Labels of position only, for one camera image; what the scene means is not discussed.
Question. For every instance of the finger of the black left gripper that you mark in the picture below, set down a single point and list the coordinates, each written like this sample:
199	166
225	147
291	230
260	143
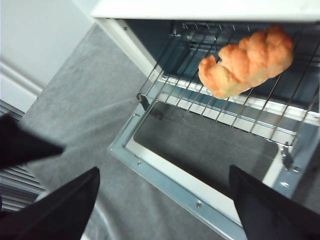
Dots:
20	142

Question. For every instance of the orange braided bread loaf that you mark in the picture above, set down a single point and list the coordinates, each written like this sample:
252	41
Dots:
250	62

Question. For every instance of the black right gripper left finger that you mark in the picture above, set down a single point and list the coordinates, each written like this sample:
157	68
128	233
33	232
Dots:
55	212

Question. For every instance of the dark grey felt table mat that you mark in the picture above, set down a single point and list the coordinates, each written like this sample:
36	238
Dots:
87	100

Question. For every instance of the cream Toshiba toaster oven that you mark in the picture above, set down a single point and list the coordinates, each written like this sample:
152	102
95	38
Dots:
200	7

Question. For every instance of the grey slatted panel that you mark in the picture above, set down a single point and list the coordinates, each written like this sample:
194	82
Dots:
15	180

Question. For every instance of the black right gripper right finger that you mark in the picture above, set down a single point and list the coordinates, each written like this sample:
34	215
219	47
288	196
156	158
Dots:
275	215

